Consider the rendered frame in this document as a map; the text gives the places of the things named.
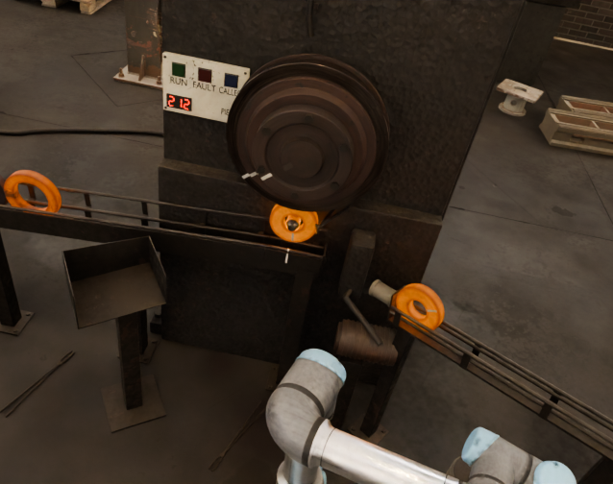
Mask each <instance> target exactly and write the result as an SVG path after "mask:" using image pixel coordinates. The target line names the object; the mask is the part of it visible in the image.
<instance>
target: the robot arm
mask: <svg viewBox="0 0 613 484"><path fill-rule="evenodd" d="M345 379H346V371H345V369H344V367H343V365H342V364H341V363H340V362H339V361H338V359H337V358H335V357H334V356H333V355H331V354H330V353H328V352H326V351H322V350H318V349H309V350H305V351H303V352H302V353H301V354H300V355H299V357H297V358H296V359H295V362H294V364H293V365H292V366H291V368H290V369H289V371H288V372H287V374H286V375H285V376H284V378H283V379H282V381H281V383H280V384H279V385H278V387H277V388H276V390H275V391H274V392H273V394H272V395H271V397H270V399H269V400H268V402H267V405H266V413H265V414H266V423H267V426H268V429H269V432H270V434H271V436H272V438H273V439H274V441H275V442H276V444H277V445H278V446H279V448H280V449H281V450H282V451H283V452H284V453H285V457H284V461H283V462H282V463H281V464H280V466H279V469H278V473H277V483H276V484H327V477H326V474H325V472H324V471H322V469H323V468H324V469H327V470H329V471H331V472H334V473H337V474H339V475H341V476H343V477H346V478H348V479H350V480H352V481H354V482H356V483H358V484H576V479H575V477H574V475H573V474H572V472H571V471H570V470H569V469H568V468H567V467H566V466H565V465H563V464H561V463H559V462H556V461H544V462H543V461H541V460H539V459H538V458H536V457H534V456H533V455H531V454H528V453H527V452H525V451H523V450H521V449H520V448H517V447H516V446H514V445H512V444H510V443H509V442H507V441H506V440H505V439H503V438H501V437H500V435H497V434H495V433H493V432H491V431H489V430H486V429H484V428H482V427H478V428H476V429H474V430H473V431H472V433H471V434H470V435H469V437H468V439H467V441H466V443H465V445H464V447H463V450H462V456H461V457H462V460H463V461H464V462H466V463H467V464H468V465H469V466H470V467H471V466H472V468H471V471H470V475H469V479H468V482H467V483H466V482H463V481H460V480H459V479H456V478H454V477H452V476H449V475H447V474H444V473H442V472H439V471H437V470H434V469H432V468H429V467H427V466H425V465H422V464H420V463H417V462H415V461H413V460H410V459H408V458H405V457H403V456H402V455H399V454H397V453H394V452H392V451H390V450H387V449H385V448H381V447H379V446H376V445H374V444H371V443H369V442H367V441H364V440H362V439H359V438H357V437H356V436H353V435H351V434H348V433H346V432H344V431H341V430H339V429H336V428H334V427H332V425H331V422H330V420H331V418H332V416H333V414H334V409H335V405H336V399H337V395H338V393H339V391H340V389H341V387H342V386H343V385H344V381H345Z"/></svg>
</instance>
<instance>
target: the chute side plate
mask: <svg viewBox="0 0 613 484"><path fill-rule="evenodd" d="M0 228H3V229H10V230H22V231H28V232H34V233H41V234H47V235H54V236H60V237H66V238H73V239H79V240H85V241H91V242H98V243H109V242H114V241H120V239H121V240H126V239H132V238H138V237H142V236H148V235H150V237H151V240H152V242H153V245H154V247H155V249H156V252H162V253H168V254H180V255H186V256H193V257H199V258H205V259H211V260H218V261H225V262H230V263H237V264H243V265H250V266H257V267H262V268H267V269H272V270H277V271H281V272H286V273H290V274H294V275H296V272H297V268H300V269H305V270H310V271H313V272H314V275H313V278H318V274H319V269H320V265H321V260H322V259H318V258H313V257H308V256H304V255H299V254H291V253H287V252H282V251H277V250H272V249H268V248H266V249H265V248H262V247H256V246H250V245H243V244H236V243H231V242H224V241H217V240H211V239H205V238H198V237H192V236H185V235H178V234H172V233H166V232H159V231H152V230H141V229H134V228H128V227H121V226H115V225H109V224H102V223H95V222H88V221H83V220H76V219H69V218H63V217H57V216H50V215H44V214H37V213H31V212H24V211H17V210H11V209H4V208H0ZM264 250H265V255H264ZM286 254H288V258H287V263H285V259H286Z"/></svg>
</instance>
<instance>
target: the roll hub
mask: <svg viewBox="0 0 613 484"><path fill-rule="evenodd" d="M307 114H311V115H312V117H313V118H314V119H313V121H312V123H311V124H307V123H306V121H305V120H304V119H305V117H306V115H307ZM264 127H269V128H270V130H271V132H270V134H269V135H264V134H263V133H262V130H263V128H264ZM341 144H347V146H348V148H349V149H348V151H347V152H346V153H341V152H340V150H339V147H340V145H341ZM252 158H253V163H254V165H255V168H256V170H257V168H258V167H259V166H264V168H265V169H266V170H265V172H264V174H260V173H259V172H257V173H258V175H259V176H260V178H262V177H264V176H266V175H267V174H269V173H271V174H272V176H271V177H269V178H267V179H265V180H263V181H264V182H265V184H266V185H268V186H269V187H270V188H271V189H272V190H274V191H275V192H277V193H279V194H280V195H282V196H284V197H286V198H289V199H292V198H291V197H290V195H291V193H292V192H297V193H298V194H299V197H298V199H297V201H316V200H320V199H324V198H326V197H329V196H330V195H331V194H333V193H335V192H336V191H337V190H339V189H340V188H341V187H342V186H343V184H344V183H345V182H346V180H347V179H348V178H349V176H350V174H351V171H352V166H353V160H354V144H353V141H352V138H351V135H350V133H349V131H348V130H347V128H346V126H345V125H344V124H343V123H342V122H341V120H340V119H339V118H337V117H336V116H335V115H334V114H332V113H331V112H329V111H328V110H326V109H322V108H320V107H317V106H314V105H309V104H293V105H288V106H284V107H282V108H279V109H276V110H275V111H273V112H272V113H270V114H269V115H268V116H267V117H266V118H265V119H264V120H263V122H262V123H261V125H260V127H259V128H258V131H257V134H256V136H255V138H254V142H253V147H252ZM332 182H337V183H338V184H339V187H338V189H337V190H332V189H331V183H332Z"/></svg>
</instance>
